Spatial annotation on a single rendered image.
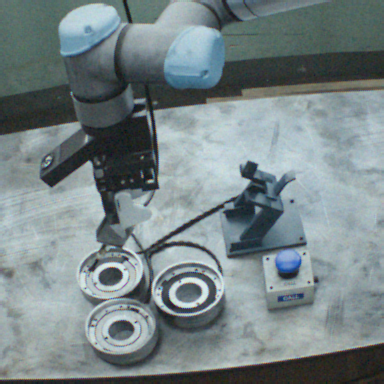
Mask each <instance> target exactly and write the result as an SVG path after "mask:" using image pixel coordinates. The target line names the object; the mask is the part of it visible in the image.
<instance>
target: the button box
mask: <svg viewBox="0 0 384 384"><path fill-rule="evenodd" d="M297 252H298V253H299V254H300V256H301V258H302V264H301V266H300V268H299V269H298V270H296V271H294V272H292V273H283V272H281V271H278V270H277V269H276V268H275V265H274V260H275V257H276V256H277V255H271V256H263V257H262V259H263V270H264V278H265V291H266V298H267V304H268V306H267V310H275V309H283V308H286V307H291V306H299V305H308V304H313V299H314V284H313V283H318V282H319V280H318V276H317V275H316V276H313V275H312V270H311V261H310V257H309V252H308V250H304V251H297Z"/></svg>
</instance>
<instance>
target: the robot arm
mask: <svg viewBox="0 0 384 384"><path fill-rule="evenodd" d="M326 1H332V0H171V2H170V3H169V5H168V7H166V9H165V11H163V13H162V14H161V15H160V16H159V18H158V20H156V22H155V24H153V25H149V24H137V23H133V24H127V23H120V20H121V19H120V18H119V17H118V15H117V11H116V10H115V8H113V7H112V6H107V5H106V4H89V5H85V6H82V7H79V8H77V9H75V10H74V11H72V12H71V13H69V14H67V16H66V17H65V18H64V19H63V20H62V21H61V23H60V25H59V32H58V33H59V36H60V43H61V46H62V48H61V50H60V53H61V55H62V56H63V59H64V62H65V68H66V71H67V77H68V80H69V86H70V89H71V91H72V94H71V95H72V99H73V101H74V108H75V111H76V115H77V119H78V121H79V122H80V125H81V127H82V128H81V129H79V130H78V131H76V132H75V133H73V134H72V135H71V136H70V137H69V138H67V139H66V140H65V141H63V143H61V144H60V145H58V146H57V147H56V148H55V149H54V150H52V151H50V152H48V154H46V155H45V156H43V157H42V158H41V165H40V174H39V179H40V180H42V181H44V183H45V184H47V185H48V186H49V187H50V188H53V187H54V186H56V184H58V183H59V182H61V181H62V180H63V179H64V178H65V177H67V176H68V175H70V174H71V173H73V172H75V171H76V170H78V169H79V168H81V166H83V165H84V164H86V163H87V162H89V161H90V162H91V164H92V170H93V176H94V180H95V185H96V189H97V191H98V192H99V194H100V198H101V203H102V207H103V210H104V214H105V215H106V218H107V220H108V223H109V225H110V226H111V228H112V229H113V230H114V231H115V232H116V233H117V234H118V235H119V236H120V237H121V238H125V237H126V232H125V229H126V228H127V227H130V226H132V225H134V224H137V223H139V224H140V223H142V222H145V221H148V220H149V219H151V217H152V211H151V209H150V208H147V207H143V206H139V205H135V204H134V203H133V201H132V200H133V199H136V198H138V197H141V196H143V195H146V194H147V193H149V191H150V190H157V189H160V185H159V180H158V176H157V171H156V168H157V165H156V160H155V155H157V153H156V148H155V144H154V139H153V134H152V129H151V125H149V124H148V123H149V119H148V114H147V105H146V101H145V99H139V100H134V98H133V94H132V90H131V84H147V85H157V86H165V87H174V88H178V89H185V88H203V89H206V88H210V87H214V86H215V85H216V84H217V83H218V81H219V80H220V76H221V74H222V67H223V66H224V62H225V44H224V40H223V37H222V34H221V30H222V28H224V27H225V26H227V25H230V24H232V25H233V24H236V23H239V22H244V21H247V20H248V19H255V18H257V17H262V16H266V15H271V14H274V13H279V12H282V11H284V12H285V11H287V10H293V9H295V8H301V7H303V6H304V7H306V6H308V5H314V4H319V3H321V2H323V3H324V2H326ZM141 171H142V174H141ZM153 172H154V176H155V181H156V182H148V181H151V180H154V176H153ZM142 175H143V178H142Z"/></svg>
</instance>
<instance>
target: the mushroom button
mask: <svg viewBox="0 0 384 384"><path fill-rule="evenodd" d="M301 264H302V258H301V256H300V254H299V253H298V252H297V251H296V250H294V251H293V250H284V251H281V252H280V253H278V254H277V256H276V257H275V260H274V265H275V268H276V269H277V270H278V271H281V272H283V273H292V272H294V271H296V270H298V269H299V268H300V266H301Z"/></svg>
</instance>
